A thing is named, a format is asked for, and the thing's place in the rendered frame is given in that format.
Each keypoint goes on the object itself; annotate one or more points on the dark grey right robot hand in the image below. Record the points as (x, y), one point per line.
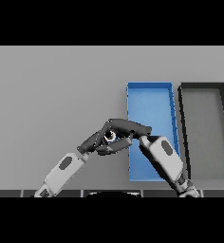
(129, 127)

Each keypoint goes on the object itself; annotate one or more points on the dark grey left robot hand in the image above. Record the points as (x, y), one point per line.
(89, 144)

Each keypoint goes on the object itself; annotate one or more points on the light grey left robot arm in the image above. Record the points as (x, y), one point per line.
(61, 171)

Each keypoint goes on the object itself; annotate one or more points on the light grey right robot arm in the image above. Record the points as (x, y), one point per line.
(164, 158)

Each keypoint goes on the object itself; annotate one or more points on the blue bin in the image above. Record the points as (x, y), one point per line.
(150, 104)

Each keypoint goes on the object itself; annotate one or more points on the dark grey bin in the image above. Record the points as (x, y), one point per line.
(205, 133)

